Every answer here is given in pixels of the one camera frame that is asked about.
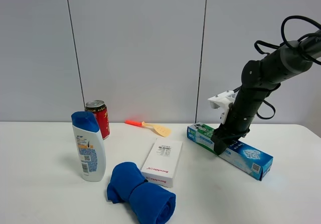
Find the rolled blue towel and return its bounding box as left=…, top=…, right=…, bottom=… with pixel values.
left=106, top=162, right=176, bottom=224

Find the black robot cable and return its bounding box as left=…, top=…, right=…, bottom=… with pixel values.
left=254, top=15, right=321, bottom=66

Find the yellow spatula orange handle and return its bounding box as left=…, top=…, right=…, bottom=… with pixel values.
left=125, top=120, right=172, bottom=137

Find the red beverage can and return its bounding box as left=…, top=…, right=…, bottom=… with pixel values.
left=85, top=100, right=110, bottom=140

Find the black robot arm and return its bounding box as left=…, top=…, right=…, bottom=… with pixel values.
left=209, top=31, right=320, bottom=155

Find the blue green toothpaste box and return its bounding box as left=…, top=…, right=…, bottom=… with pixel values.
left=187, top=122, right=273, bottom=181

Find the white rectangular carton box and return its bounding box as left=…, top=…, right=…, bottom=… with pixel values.
left=141, top=138, right=183, bottom=188

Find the white blue shampoo bottle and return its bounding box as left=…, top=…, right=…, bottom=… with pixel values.
left=71, top=111, right=106, bottom=182

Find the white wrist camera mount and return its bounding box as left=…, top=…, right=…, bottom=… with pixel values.
left=208, top=90, right=236, bottom=124

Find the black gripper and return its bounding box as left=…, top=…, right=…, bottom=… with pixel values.
left=211, top=107, right=255, bottom=155

